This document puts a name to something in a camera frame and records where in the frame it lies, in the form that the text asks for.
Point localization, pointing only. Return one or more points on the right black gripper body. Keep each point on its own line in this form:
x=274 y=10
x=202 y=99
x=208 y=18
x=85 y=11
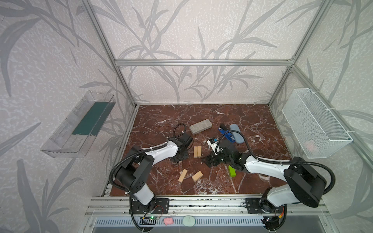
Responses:
x=215 y=158

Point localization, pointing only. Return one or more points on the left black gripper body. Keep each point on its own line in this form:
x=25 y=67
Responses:
x=180 y=154

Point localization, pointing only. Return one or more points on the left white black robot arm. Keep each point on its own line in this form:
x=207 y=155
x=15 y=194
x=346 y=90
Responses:
x=131 y=174

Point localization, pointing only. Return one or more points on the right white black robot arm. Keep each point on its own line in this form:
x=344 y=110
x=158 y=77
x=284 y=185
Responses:
x=305 y=182

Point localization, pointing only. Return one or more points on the green block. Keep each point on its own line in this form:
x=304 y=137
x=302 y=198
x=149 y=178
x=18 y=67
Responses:
x=232 y=172

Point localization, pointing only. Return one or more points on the wood block bottom slanted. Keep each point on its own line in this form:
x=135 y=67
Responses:
x=182 y=176

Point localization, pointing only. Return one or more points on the blue stapler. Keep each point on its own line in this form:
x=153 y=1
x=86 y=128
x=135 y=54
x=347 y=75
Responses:
x=225 y=132

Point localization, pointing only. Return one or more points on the blue-grey oval case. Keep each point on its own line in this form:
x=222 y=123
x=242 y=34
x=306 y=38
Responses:
x=236 y=133

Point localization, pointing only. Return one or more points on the grey stone brick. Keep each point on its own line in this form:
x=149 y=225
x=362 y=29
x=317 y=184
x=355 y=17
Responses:
x=200 y=126

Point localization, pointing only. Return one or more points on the pale green round disc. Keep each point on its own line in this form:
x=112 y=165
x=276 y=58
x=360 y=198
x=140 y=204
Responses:
x=188 y=221

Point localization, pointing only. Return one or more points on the pink object in basket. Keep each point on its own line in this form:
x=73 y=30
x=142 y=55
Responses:
x=311 y=146

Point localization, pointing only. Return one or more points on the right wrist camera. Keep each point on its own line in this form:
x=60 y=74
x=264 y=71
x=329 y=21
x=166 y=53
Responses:
x=213 y=143

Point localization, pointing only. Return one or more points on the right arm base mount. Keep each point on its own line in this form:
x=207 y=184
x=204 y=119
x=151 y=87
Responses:
x=256 y=205

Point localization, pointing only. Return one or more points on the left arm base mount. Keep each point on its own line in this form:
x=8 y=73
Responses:
x=155 y=206

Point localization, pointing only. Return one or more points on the white wire mesh basket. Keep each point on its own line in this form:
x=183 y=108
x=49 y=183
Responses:
x=311 y=119

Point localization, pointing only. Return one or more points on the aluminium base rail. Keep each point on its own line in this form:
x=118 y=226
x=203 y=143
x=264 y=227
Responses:
x=183 y=205

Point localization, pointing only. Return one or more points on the aluminium frame crossbar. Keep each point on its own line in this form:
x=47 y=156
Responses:
x=202 y=62

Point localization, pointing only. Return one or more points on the clear plastic wall bin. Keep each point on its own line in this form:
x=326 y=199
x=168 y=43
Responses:
x=77 y=133

